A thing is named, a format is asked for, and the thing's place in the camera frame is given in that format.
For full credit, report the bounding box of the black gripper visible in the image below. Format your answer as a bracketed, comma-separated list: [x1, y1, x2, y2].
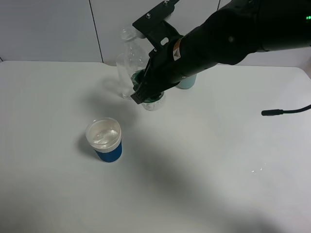
[130, 37, 190, 104]

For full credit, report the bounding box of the clear bottle green label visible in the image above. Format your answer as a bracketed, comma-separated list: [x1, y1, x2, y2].
[118, 24, 166, 112]

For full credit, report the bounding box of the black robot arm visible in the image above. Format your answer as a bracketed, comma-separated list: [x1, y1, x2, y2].
[131, 0, 311, 104]

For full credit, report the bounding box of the teal cylindrical cup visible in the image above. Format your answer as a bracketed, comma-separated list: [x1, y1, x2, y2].
[176, 74, 197, 90]

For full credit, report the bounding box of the blue white paper cup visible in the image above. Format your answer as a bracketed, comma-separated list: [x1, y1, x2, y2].
[86, 117, 122, 163]

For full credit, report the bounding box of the clear tall drinking glass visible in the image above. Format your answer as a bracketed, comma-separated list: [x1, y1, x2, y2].
[116, 53, 134, 99]

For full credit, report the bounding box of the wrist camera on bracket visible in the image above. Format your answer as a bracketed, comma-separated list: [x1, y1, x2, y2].
[132, 0, 182, 51]

